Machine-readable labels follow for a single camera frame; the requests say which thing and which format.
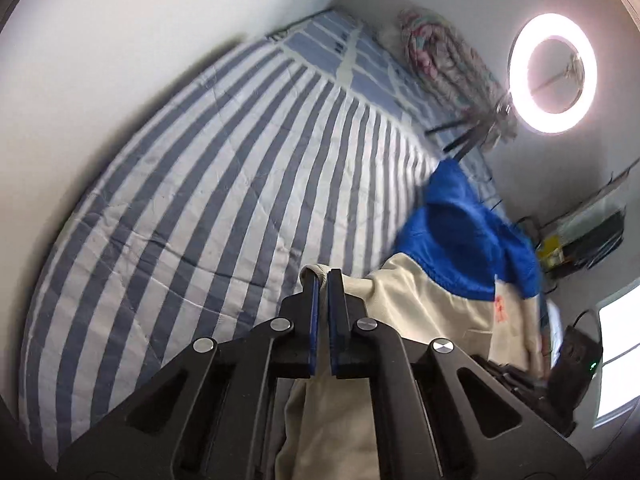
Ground window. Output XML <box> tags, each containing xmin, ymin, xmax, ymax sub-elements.
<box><xmin>592</xmin><ymin>300</ymin><xmax>636</xmax><ymax>428</ymax></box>

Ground black clothes rack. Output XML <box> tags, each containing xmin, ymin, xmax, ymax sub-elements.
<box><xmin>520</xmin><ymin>160</ymin><xmax>628</xmax><ymax>281</ymax></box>

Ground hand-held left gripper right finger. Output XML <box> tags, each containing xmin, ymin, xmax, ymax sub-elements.
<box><xmin>327</xmin><ymin>268</ymin><xmax>586</xmax><ymax>480</ymax></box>

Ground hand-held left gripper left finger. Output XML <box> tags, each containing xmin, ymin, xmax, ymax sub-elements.
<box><xmin>57</xmin><ymin>270</ymin><xmax>321</xmax><ymax>480</ymax></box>

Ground blue white striped quilt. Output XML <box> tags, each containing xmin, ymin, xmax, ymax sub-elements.
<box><xmin>17</xmin><ymin>42</ymin><xmax>451</xmax><ymax>471</ymax></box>

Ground yellow box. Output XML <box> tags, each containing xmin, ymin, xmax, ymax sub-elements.
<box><xmin>537</xmin><ymin>237</ymin><xmax>563</xmax><ymax>266</ymax></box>

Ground blue checked bed sheet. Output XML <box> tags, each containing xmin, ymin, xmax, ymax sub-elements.
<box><xmin>270</xmin><ymin>7</ymin><xmax>501</xmax><ymax>201</ymax></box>

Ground blue and cream jacket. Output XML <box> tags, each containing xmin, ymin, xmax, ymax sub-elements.
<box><xmin>272</xmin><ymin>159</ymin><xmax>551</xmax><ymax>480</ymax></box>

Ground white ring light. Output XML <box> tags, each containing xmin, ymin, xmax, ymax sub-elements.
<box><xmin>509</xmin><ymin>12</ymin><xmax>598</xmax><ymax>135</ymax></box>

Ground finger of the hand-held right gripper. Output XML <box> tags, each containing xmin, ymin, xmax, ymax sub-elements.
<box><xmin>472</xmin><ymin>355</ymin><xmax>548</xmax><ymax>401</ymax></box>

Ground dark hanging clothes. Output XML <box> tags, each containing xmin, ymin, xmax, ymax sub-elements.
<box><xmin>565</xmin><ymin>210</ymin><xmax>626</xmax><ymax>268</ymax></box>

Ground folded floral quilts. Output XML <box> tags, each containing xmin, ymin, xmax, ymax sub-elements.
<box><xmin>380</xmin><ymin>7</ymin><xmax>518</xmax><ymax>146</ymax></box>

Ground black tripod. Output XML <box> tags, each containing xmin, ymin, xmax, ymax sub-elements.
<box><xmin>425</xmin><ymin>92</ymin><xmax>516</xmax><ymax>161</ymax></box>

